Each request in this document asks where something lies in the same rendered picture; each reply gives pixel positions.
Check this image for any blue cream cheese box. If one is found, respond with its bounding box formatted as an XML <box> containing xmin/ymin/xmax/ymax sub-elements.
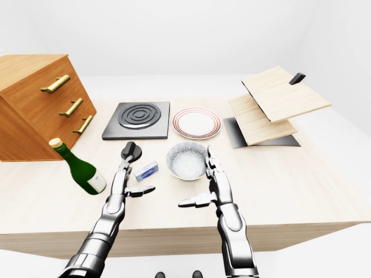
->
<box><xmin>133</xmin><ymin>160</ymin><xmax>159</xmax><ymax>183</ymax></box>

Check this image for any short brass drawer handle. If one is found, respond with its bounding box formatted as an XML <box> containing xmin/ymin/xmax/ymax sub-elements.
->
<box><xmin>72</xmin><ymin>115</ymin><xmax>94</xmax><ymax>135</ymax></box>

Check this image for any black rack base plate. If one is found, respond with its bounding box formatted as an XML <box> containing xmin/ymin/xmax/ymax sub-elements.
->
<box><xmin>222</xmin><ymin>117</ymin><xmax>303</xmax><ymax>149</ymax></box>

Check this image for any green wine bottle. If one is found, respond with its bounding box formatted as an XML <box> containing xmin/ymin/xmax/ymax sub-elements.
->
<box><xmin>48</xmin><ymin>137</ymin><xmax>107</xmax><ymax>196</ymax></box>

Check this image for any tall cabinet drawer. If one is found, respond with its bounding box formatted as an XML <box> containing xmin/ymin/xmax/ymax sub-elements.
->
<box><xmin>0</xmin><ymin>55</ymin><xmax>80</xmax><ymax>120</ymax></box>

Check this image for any round black stove knob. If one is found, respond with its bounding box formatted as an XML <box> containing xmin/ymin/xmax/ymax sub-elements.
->
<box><xmin>121</xmin><ymin>141</ymin><xmax>144</xmax><ymax>162</ymax></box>

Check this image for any middle cabinet drawer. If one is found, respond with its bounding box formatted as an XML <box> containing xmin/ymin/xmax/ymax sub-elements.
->
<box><xmin>21</xmin><ymin>73</ymin><xmax>89</xmax><ymax>140</ymax></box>

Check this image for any white plate with red rings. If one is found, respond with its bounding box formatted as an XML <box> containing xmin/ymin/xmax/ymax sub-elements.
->
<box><xmin>172</xmin><ymin>107</ymin><xmax>222</xmax><ymax>140</ymax></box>

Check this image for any small black rack block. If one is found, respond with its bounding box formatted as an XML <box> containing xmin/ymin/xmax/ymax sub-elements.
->
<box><xmin>289</xmin><ymin>72</ymin><xmax>307</xmax><ymax>86</ymax></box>

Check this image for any flat dark stove plate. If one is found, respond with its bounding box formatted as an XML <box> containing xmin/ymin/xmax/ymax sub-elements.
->
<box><xmin>101</xmin><ymin>101</ymin><xmax>171</xmax><ymax>141</ymax></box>

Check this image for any long brass drawer handle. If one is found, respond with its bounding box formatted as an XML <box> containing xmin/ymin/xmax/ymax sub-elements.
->
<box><xmin>39</xmin><ymin>74</ymin><xmax>71</xmax><ymax>94</ymax></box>

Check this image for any medium brass drawer handle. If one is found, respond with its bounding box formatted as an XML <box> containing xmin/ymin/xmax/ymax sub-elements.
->
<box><xmin>59</xmin><ymin>97</ymin><xmax>84</xmax><ymax>118</ymax></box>

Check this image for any small pale wooden rack board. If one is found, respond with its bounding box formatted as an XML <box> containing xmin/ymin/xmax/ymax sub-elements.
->
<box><xmin>227</xmin><ymin>93</ymin><xmax>299</xmax><ymax>147</ymax></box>

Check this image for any silver robot right hand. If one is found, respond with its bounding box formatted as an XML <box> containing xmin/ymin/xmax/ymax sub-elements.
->
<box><xmin>177</xmin><ymin>145</ymin><xmax>234</xmax><ymax>208</ymax></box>

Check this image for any low cabinet drawer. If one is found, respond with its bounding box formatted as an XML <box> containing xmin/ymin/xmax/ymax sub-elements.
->
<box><xmin>41</xmin><ymin>92</ymin><xmax>98</xmax><ymax>160</ymax></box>

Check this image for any wooden cabinet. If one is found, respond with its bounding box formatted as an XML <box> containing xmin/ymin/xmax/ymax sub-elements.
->
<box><xmin>0</xmin><ymin>53</ymin><xmax>98</xmax><ymax>162</ymax></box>

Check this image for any speckled patterned bowl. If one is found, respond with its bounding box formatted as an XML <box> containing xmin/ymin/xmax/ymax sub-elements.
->
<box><xmin>166</xmin><ymin>141</ymin><xmax>209</xmax><ymax>182</ymax></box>

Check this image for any silver robot left hand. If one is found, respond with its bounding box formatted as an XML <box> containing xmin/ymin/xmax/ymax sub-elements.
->
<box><xmin>110</xmin><ymin>153</ymin><xmax>157</xmax><ymax>204</ymax></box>

